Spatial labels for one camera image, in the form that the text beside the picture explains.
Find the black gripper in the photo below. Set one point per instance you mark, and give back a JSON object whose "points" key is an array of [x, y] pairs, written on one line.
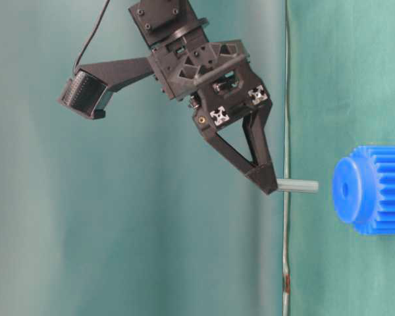
{"points": [[218, 78]]}

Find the grey metal shaft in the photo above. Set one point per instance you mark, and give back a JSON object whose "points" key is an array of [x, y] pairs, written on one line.
{"points": [[300, 186]]}

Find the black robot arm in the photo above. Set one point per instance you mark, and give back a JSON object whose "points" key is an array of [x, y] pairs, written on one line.
{"points": [[145, 11]]}

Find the blue plastic gear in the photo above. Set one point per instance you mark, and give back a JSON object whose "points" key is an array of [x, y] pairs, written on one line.
{"points": [[363, 189]]}

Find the green cloth mat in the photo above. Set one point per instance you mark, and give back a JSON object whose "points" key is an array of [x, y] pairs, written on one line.
{"points": [[341, 94]]}

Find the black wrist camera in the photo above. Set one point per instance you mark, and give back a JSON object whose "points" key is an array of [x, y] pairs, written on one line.
{"points": [[86, 95]]}

